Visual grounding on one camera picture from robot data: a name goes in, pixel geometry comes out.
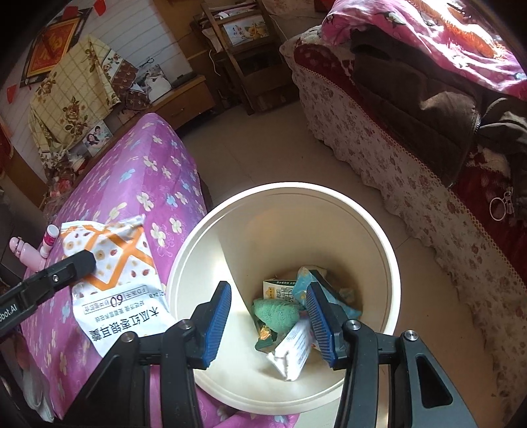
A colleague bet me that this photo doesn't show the small white pink-label bottle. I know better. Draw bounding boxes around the small white pink-label bottle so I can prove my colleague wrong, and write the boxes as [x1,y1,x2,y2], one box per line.
[41,224,62,258]

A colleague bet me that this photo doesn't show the dark green cracker packet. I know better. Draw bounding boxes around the dark green cracker packet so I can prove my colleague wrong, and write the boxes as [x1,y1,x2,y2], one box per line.
[255,323,281,352]

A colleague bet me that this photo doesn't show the pile of plastic bags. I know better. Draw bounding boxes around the pile of plastic bags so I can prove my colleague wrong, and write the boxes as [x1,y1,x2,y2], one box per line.
[41,152,89,215]

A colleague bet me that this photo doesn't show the sofa with floral cover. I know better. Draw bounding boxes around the sofa with floral cover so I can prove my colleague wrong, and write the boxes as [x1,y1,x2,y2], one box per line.
[280,0,527,412]

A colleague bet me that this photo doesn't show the green fluffy cloth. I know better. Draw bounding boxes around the green fluffy cloth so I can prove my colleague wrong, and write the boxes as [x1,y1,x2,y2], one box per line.
[252,298,303,332]

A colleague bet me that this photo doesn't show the wooden chair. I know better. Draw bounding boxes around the wooden chair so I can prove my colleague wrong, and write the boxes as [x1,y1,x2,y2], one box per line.
[191,0,297,116]

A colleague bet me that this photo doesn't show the dark brown jacket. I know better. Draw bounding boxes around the dark brown jacket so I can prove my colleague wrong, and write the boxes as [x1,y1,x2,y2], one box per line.
[350,29,527,186]

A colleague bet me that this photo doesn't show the hanging floral cloth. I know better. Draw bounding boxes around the hanging floral cloth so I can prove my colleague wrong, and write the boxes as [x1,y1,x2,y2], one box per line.
[29,35,141,174]

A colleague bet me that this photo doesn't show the low wooden cabinet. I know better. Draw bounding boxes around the low wooden cabinet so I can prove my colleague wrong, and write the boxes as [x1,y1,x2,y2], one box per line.
[103,76,217,128]

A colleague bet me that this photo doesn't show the framed couple photo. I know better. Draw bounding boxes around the framed couple photo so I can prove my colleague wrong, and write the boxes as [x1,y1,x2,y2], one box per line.
[83,122,114,156]

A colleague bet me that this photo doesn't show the pink floral blanket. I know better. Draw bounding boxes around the pink floral blanket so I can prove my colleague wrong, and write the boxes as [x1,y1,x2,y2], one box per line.
[321,0,527,99]

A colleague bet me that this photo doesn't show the white box with rainbow print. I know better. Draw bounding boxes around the white box with rainbow print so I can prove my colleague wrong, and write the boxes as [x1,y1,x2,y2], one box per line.
[265,317,316,381]

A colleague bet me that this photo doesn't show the white plastic bucket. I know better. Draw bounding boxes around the white plastic bucket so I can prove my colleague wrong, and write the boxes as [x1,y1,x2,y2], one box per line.
[165,182,402,412]

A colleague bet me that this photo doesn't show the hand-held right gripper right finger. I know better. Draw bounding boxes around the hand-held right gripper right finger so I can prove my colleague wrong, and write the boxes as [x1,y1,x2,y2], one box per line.
[305,282,468,428]

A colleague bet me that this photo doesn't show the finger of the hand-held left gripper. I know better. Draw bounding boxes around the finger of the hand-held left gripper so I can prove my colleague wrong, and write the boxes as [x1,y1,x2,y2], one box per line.
[25,251,97,305]

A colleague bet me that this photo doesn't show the pink floral tablecloth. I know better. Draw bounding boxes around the pink floral tablecloth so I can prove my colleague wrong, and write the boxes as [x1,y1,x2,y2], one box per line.
[18,113,301,428]

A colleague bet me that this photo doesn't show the teal plastic wrapper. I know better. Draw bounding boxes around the teal plastic wrapper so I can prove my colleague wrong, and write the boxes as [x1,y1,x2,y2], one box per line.
[296,267,363,319]

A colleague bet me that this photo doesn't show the leaning wedding photo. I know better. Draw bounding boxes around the leaning wedding photo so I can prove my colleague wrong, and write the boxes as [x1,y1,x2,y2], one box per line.
[138,65,171,101]

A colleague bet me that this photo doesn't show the metal key ring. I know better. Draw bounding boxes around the metal key ring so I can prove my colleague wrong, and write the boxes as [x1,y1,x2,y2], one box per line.
[489,187,515,223]

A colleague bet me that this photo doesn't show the red diamond wall poster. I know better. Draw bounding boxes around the red diamond wall poster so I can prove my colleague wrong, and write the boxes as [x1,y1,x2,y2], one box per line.
[20,16,93,87]

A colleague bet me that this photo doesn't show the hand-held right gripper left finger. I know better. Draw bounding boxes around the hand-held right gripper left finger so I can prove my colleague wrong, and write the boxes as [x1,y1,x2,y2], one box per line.
[64,281,232,428]

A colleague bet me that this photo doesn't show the white orange snack bag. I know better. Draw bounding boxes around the white orange snack bag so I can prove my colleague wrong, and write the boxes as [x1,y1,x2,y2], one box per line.
[61,216,174,358]

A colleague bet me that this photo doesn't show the pink water bottle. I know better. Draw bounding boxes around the pink water bottle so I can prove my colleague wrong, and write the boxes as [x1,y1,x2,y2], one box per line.
[9,236,44,272]

